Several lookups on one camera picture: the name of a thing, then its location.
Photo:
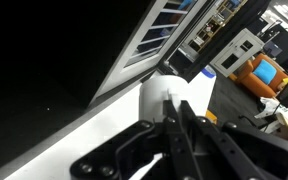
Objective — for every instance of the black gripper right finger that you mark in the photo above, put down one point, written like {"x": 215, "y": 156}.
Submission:
{"x": 224, "y": 153}

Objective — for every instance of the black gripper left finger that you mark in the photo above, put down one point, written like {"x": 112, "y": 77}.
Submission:
{"x": 174, "y": 140}

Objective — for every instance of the white cup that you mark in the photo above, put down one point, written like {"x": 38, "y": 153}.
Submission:
{"x": 157, "y": 93}

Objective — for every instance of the yellow block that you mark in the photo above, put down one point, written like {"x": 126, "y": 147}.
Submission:
{"x": 211, "y": 116}

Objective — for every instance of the white crumpled bag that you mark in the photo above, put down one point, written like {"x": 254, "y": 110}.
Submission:
{"x": 267, "y": 106}

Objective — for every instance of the orange armchair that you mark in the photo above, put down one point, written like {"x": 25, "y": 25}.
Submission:
{"x": 250, "y": 83}

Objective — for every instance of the blue tape roll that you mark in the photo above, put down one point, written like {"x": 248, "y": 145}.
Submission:
{"x": 209, "y": 72}

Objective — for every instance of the white toy kitchen stove unit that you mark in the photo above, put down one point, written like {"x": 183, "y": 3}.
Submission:
{"x": 124, "y": 73}

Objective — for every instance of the blue cushion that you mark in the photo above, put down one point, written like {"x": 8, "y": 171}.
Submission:
{"x": 264, "y": 71}

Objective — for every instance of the white cabinet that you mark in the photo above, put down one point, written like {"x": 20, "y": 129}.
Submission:
{"x": 237, "y": 53}

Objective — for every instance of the wooden shelf with items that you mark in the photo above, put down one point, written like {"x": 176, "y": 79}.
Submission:
{"x": 214, "y": 23}

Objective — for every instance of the black metal rack frame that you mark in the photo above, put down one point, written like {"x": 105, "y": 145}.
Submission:
{"x": 224, "y": 33}

